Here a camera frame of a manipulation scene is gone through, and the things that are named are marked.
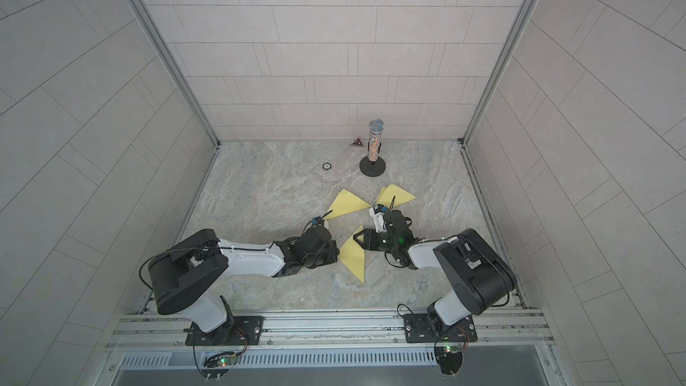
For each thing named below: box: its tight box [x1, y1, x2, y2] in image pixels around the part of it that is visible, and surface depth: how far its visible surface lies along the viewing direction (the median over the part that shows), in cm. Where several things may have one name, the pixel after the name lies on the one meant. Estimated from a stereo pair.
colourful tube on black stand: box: [359, 117, 386, 178], surface depth 100 cm
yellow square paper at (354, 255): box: [338, 224, 366, 284], surface depth 86 cm
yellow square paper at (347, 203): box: [323, 188, 373, 221], surface depth 96 cm
